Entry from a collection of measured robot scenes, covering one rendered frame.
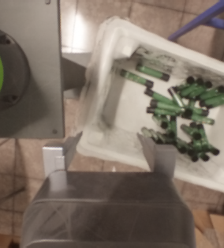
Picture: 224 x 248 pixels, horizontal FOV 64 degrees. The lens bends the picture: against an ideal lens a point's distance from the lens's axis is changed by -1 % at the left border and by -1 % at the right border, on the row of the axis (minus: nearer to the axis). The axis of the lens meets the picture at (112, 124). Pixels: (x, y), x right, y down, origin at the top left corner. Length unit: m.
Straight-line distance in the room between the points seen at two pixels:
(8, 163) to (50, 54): 1.33
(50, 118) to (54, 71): 0.09
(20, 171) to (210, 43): 1.65
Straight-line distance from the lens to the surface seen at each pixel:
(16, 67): 0.34
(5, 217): 1.90
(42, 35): 0.36
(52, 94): 0.36
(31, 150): 1.48
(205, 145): 0.83
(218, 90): 0.82
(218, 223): 1.62
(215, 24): 0.97
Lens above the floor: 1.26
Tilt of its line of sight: 76 degrees down
